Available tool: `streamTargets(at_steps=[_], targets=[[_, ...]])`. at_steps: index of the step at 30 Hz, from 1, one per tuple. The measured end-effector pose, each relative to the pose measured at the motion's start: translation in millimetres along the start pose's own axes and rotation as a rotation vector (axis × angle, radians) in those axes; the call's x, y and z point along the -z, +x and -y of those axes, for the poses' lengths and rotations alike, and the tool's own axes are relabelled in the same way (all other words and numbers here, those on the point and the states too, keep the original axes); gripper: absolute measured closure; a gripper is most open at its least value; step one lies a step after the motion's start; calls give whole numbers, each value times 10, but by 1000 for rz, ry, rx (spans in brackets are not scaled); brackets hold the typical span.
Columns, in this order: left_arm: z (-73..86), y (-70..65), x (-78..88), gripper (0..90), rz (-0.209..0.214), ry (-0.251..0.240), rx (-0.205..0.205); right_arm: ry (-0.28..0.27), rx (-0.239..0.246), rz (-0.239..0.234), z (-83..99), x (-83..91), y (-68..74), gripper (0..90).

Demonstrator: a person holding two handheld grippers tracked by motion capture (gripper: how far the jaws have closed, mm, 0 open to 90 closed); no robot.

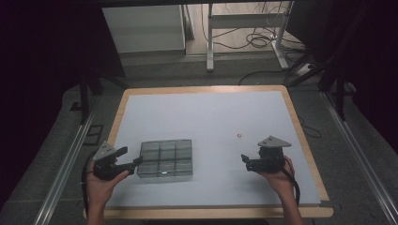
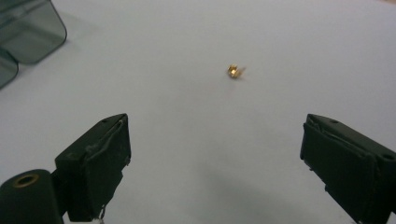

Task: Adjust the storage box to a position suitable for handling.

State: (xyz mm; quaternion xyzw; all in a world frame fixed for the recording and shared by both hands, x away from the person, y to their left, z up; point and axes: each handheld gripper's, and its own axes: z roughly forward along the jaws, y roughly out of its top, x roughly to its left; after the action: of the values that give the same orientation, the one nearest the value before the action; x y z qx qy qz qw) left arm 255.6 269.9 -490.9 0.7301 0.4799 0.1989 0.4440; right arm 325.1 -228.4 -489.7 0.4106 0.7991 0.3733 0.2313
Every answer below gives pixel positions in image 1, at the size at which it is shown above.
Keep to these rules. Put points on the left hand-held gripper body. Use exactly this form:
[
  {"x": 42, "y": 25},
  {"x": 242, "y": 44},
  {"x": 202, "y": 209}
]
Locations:
[{"x": 103, "y": 151}]

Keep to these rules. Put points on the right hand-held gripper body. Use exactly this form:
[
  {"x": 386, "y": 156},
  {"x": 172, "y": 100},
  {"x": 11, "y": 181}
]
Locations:
[{"x": 272, "y": 159}]

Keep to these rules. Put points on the clear plastic compartment box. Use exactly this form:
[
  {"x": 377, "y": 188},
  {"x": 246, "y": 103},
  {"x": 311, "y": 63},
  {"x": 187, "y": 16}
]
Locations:
[{"x": 165, "y": 159}]

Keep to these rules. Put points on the person's right hand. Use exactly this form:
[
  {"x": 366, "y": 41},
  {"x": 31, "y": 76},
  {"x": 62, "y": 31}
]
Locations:
[{"x": 283, "y": 184}]

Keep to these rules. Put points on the person's left hand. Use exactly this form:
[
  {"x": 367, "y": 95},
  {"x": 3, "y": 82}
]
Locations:
[{"x": 100, "y": 189}]

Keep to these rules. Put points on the black metal stand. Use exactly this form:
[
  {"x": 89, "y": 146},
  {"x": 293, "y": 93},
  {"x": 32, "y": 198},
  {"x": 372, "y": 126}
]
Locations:
[
  {"x": 340, "y": 100},
  {"x": 84, "y": 100}
]

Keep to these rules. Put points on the white table sheet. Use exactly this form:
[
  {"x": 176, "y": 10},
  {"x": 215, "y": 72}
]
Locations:
[{"x": 203, "y": 109}]

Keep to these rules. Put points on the wooden table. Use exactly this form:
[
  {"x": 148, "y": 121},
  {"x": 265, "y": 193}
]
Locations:
[{"x": 203, "y": 88}]

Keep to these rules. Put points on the white power strip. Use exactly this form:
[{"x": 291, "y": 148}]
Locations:
[{"x": 305, "y": 69}]

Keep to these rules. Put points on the dark curtain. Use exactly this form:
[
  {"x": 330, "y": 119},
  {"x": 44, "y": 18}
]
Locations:
[
  {"x": 37, "y": 78},
  {"x": 375, "y": 62}
]

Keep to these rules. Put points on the white cabinet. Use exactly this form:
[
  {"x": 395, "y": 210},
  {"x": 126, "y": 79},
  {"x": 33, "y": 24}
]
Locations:
[{"x": 144, "y": 28}]

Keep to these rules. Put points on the aluminium floor rail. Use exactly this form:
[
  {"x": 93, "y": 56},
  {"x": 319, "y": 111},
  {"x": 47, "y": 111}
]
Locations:
[
  {"x": 359, "y": 156},
  {"x": 62, "y": 175}
]

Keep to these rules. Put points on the white metal desk frame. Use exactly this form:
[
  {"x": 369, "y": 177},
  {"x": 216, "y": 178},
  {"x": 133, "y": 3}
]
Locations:
[{"x": 244, "y": 21}]

